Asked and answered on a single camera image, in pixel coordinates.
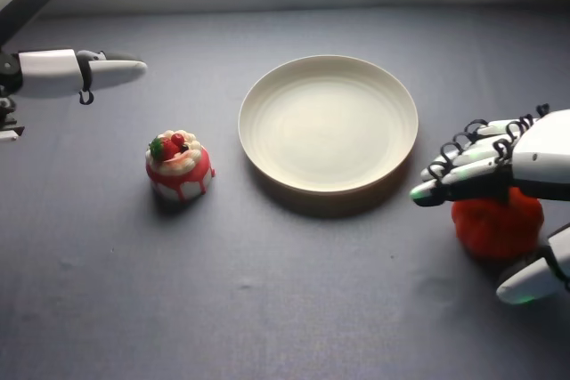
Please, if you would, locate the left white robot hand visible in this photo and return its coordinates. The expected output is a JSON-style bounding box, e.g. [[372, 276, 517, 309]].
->
[[0, 0, 148, 106]]

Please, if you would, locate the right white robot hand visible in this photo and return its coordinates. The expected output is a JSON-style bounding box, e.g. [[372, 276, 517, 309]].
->
[[409, 103, 570, 306]]

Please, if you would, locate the orange toy pumpkin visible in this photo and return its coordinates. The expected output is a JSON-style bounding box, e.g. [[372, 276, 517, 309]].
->
[[451, 186, 545, 260]]

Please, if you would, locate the toy strawberry cake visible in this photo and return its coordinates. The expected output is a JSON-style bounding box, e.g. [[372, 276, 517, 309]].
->
[[144, 129, 217, 203]]

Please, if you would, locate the cream round plate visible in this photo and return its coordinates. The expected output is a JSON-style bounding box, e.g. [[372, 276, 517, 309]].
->
[[238, 54, 419, 197]]

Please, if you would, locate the grey table cloth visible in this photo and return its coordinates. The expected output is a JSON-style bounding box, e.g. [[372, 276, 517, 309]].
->
[[0, 8, 570, 380]]

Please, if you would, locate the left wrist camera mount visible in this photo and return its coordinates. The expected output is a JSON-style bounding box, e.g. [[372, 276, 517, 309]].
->
[[0, 94, 26, 143]]

